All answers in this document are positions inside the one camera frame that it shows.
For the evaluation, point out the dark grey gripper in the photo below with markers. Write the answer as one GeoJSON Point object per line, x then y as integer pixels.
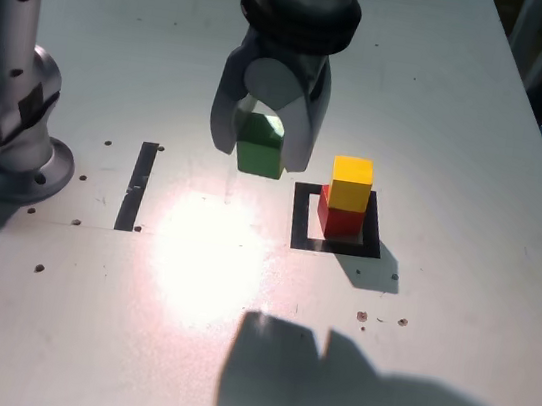
{"type": "Point", "coordinates": [292, 53]}

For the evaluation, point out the black tape strip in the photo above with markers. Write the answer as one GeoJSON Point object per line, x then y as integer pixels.
{"type": "Point", "coordinates": [135, 194]}

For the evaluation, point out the yellow cube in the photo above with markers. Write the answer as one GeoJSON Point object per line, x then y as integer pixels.
{"type": "Point", "coordinates": [351, 184]}

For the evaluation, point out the green cube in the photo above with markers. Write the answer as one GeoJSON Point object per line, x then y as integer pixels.
{"type": "Point", "coordinates": [257, 155]}

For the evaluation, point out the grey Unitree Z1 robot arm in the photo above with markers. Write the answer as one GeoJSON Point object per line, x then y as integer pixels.
{"type": "Point", "coordinates": [11, 75]}

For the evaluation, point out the black tape square outline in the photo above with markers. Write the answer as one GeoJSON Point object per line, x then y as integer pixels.
{"type": "Point", "coordinates": [301, 217]}

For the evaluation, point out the red cube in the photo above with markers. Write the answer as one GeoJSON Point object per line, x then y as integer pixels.
{"type": "Point", "coordinates": [344, 223]}

